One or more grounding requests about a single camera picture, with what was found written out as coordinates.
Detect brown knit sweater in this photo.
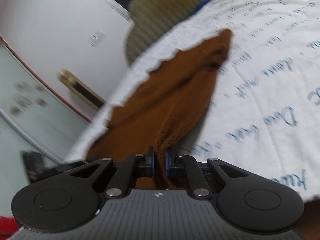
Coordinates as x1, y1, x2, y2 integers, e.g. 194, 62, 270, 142
87, 29, 232, 189

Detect white script-print bed cover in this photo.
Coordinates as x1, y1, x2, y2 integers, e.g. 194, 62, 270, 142
65, 0, 319, 202

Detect gold tower fan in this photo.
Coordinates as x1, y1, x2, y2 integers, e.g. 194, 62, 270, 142
57, 69, 106, 111

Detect olive striped padded headboard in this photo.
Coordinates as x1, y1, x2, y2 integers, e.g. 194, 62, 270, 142
126, 0, 204, 64

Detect dark blue garment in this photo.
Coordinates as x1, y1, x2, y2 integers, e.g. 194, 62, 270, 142
189, 0, 212, 17

